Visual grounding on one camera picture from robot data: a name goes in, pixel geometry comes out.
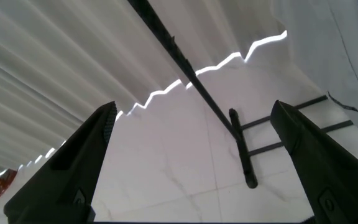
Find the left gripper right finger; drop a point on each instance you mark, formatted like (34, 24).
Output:
(331, 186)

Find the pale grey shorts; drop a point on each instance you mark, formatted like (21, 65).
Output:
(322, 46)

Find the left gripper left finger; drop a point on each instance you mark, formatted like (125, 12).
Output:
(64, 183)

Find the black clothes rack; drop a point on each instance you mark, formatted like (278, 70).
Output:
(179, 57)

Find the white curtain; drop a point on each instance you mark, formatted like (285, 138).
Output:
(57, 62)

